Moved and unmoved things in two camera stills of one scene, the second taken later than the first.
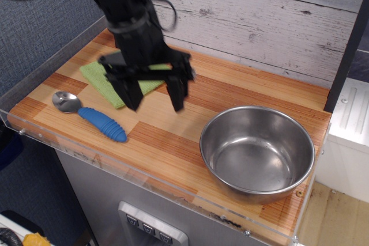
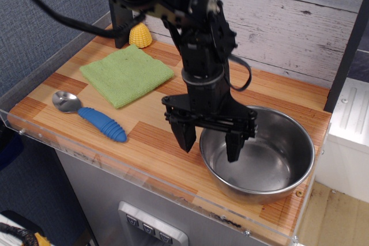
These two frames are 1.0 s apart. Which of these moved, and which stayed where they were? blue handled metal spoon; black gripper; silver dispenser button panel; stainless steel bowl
Moved: black gripper
Stayed: stainless steel bowl; blue handled metal spoon; silver dispenser button panel
